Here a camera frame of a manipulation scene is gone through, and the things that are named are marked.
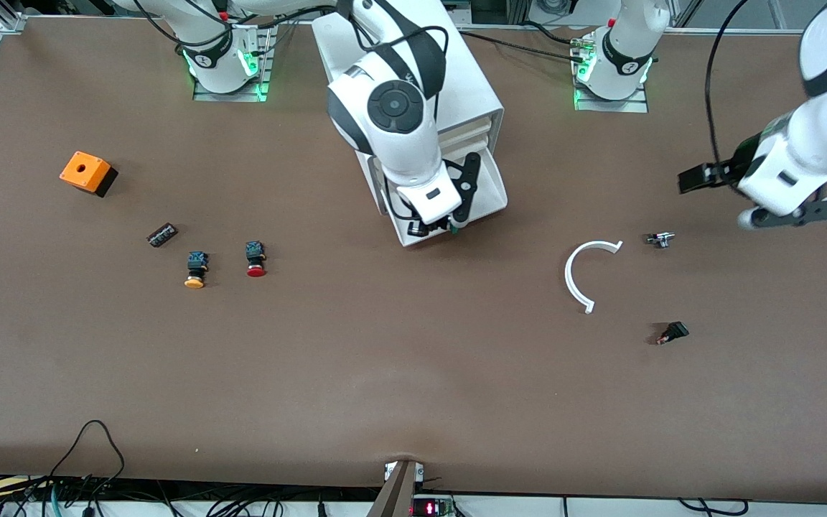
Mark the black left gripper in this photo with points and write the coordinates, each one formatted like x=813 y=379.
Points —
x=735 y=167

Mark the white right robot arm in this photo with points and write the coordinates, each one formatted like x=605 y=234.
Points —
x=392 y=108

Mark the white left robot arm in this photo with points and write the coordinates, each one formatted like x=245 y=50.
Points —
x=815 y=136

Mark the white drawer cabinet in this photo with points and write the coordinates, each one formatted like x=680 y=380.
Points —
x=474 y=86

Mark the red mushroom push button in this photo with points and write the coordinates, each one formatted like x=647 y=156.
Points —
x=255 y=262

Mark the yellow mushroom push button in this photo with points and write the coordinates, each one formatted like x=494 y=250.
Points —
x=196 y=273

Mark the chrome valve fitting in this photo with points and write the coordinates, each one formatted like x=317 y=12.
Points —
x=660 y=239

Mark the small black terminal block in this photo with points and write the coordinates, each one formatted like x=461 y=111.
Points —
x=162 y=235

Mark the brown support strut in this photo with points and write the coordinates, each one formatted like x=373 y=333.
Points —
x=392 y=495

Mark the device with red display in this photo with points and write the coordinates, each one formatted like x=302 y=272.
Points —
x=431 y=508

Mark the black right camera mount plate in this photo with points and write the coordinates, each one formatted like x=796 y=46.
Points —
x=469 y=179

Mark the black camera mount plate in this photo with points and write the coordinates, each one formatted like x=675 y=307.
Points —
x=815 y=210
x=469 y=179

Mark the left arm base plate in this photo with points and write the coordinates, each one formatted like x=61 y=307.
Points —
x=611 y=106

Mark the black left camera mount plate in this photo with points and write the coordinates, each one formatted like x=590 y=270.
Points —
x=815 y=210

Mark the black square switch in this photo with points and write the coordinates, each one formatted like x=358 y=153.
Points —
x=674 y=332

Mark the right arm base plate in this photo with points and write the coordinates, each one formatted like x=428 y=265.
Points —
x=227 y=96

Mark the orange button enclosure box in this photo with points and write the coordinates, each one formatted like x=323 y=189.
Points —
x=83 y=172

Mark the aluminium frame profile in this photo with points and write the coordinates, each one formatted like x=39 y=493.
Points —
x=8 y=18

